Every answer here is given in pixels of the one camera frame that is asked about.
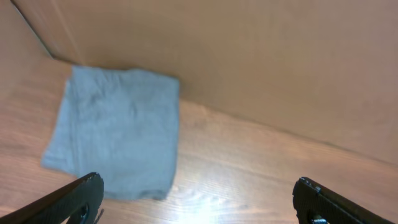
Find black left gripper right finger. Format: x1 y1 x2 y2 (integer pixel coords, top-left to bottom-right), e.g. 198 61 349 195
292 177 392 224

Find grey shorts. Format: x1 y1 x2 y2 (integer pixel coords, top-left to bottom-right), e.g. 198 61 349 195
41 66 180 200

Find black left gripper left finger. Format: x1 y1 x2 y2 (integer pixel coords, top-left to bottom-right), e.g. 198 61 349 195
1 172 104 224

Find cardboard back wall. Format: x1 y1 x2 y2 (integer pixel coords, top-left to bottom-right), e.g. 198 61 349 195
16 0 397 164

